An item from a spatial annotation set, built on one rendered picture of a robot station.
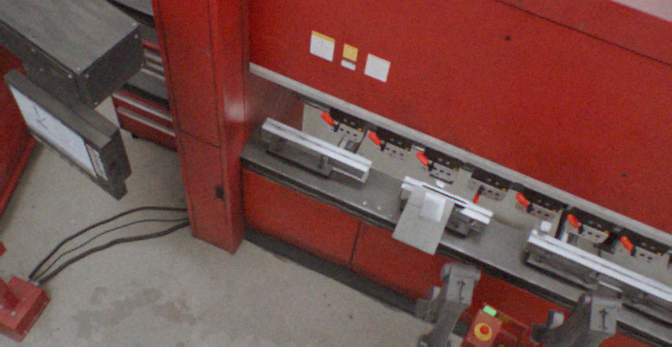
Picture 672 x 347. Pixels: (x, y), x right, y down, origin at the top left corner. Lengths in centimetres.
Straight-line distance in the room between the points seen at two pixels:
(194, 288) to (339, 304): 75
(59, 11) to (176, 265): 195
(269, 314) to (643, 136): 216
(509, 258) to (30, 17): 204
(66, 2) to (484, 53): 128
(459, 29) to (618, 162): 71
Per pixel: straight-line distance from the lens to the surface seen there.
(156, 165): 432
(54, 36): 234
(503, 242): 325
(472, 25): 231
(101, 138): 252
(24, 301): 396
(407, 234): 302
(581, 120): 250
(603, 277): 328
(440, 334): 246
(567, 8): 216
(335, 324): 390
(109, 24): 234
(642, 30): 217
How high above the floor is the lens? 367
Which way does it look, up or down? 58 degrees down
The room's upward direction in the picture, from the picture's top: 10 degrees clockwise
